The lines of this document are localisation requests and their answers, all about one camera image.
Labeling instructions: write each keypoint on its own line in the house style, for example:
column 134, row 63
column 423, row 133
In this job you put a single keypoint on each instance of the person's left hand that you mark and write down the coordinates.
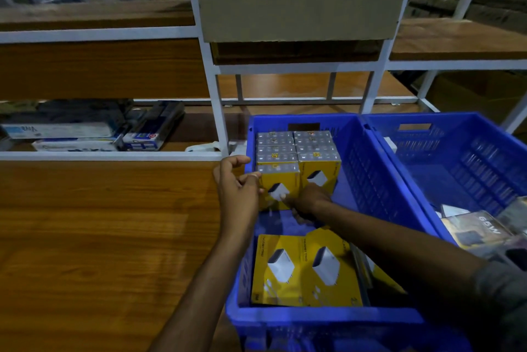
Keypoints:
column 239, row 203

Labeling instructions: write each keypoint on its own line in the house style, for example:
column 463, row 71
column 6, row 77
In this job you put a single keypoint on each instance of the white plastic piece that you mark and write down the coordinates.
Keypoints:
column 201, row 147

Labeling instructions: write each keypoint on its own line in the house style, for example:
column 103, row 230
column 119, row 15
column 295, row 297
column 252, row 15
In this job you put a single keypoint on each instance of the open brown cardboard box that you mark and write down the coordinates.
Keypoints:
column 473, row 92

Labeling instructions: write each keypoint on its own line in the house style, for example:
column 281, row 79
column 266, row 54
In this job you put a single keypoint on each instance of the person's dark grey sleeve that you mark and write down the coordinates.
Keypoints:
column 502, row 302

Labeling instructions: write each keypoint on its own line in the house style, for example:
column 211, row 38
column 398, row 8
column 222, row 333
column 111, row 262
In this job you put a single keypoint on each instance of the person's left forearm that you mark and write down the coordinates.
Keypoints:
column 197, row 302

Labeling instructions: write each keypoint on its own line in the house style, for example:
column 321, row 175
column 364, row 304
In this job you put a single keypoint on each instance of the white plastic packet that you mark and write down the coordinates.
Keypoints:
column 57, row 131

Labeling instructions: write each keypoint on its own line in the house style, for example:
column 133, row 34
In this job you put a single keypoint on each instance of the blue plastic crate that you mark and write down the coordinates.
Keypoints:
column 329, row 318
column 432, row 174

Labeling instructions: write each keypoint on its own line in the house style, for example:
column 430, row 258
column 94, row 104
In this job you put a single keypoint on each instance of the group of yellow charger boxes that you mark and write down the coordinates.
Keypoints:
column 296, row 248

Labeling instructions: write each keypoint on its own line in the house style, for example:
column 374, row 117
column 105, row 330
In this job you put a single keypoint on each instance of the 65W orange charger box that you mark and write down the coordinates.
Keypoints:
column 473, row 232

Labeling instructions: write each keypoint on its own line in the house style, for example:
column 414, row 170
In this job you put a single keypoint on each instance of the person's right forearm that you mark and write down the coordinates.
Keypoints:
column 403, row 253

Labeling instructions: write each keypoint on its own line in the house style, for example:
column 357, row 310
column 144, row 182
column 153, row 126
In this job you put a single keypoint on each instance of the white metal shelving rack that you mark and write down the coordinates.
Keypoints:
column 82, row 261

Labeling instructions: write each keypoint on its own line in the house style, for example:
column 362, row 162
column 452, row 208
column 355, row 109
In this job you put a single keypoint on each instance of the person's right hand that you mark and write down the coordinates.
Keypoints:
column 311, row 201

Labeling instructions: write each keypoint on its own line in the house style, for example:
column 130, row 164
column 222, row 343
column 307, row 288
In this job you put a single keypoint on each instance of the black flat case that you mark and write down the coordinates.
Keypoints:
column 82, row 110

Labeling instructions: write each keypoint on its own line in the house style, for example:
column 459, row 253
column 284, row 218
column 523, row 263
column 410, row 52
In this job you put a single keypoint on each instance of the white charger box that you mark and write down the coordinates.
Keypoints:
column 516, row 257

